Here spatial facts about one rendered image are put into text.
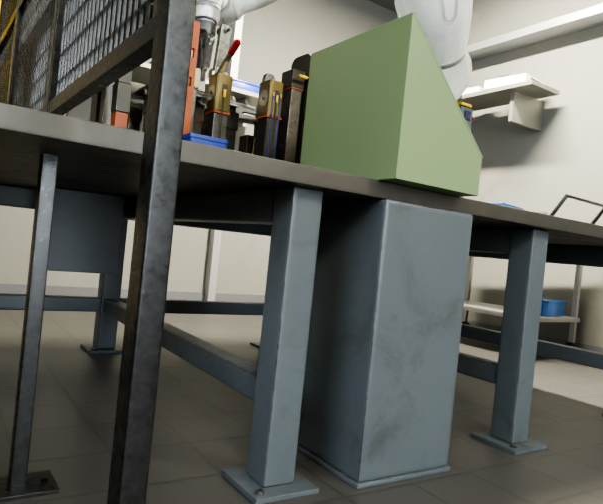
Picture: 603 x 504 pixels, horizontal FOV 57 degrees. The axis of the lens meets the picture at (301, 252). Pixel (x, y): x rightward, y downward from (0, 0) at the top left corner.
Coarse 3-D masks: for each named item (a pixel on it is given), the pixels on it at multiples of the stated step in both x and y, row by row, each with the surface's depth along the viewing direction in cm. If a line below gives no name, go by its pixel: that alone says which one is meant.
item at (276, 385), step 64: (0, 192) 215; (64, 192) 201; (256, 192) 131; (320, 192) 121; (64, 256) 202; (512, 256) 170; (576, 256) 233; (512, 320) 168; (256, 384) 124; (512, 384) 167; (256, 448) 122; (512, 448) 162
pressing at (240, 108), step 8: (144, 88) 182; (136, 96) 191; (200, 96) 181; (232, 104) 188; (240, 104) 189; (240, 112) 201; (248, 112) 200; (256, 112) 199; (240, 120) 213; (248, 120) 213; (256, 120) 212
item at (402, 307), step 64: (320, 256) 145; (384, 256) 126; (448, 256) 138; (320, 320) 142; (384, 320) 127; (448, 320) 139; (320, 384) 140; (384, 384) 128; (448, 384) 140; (320, 448) 138; (384, 448) 129; (448, 448) 142
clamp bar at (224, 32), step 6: (222, 24) 176; (222, 30) 177; (228, 30) 176; (222, 36) 177; (228, 36) 178; (222, 42) 177; (228, 42) 179; (216, 48) 178; (222, 48) 178; (228, 48) 179; (216, 54) 178; (222, 54) 178; (216, 60) 178; (222, 60) 179; (216, 66) 178; (216, 72) 178
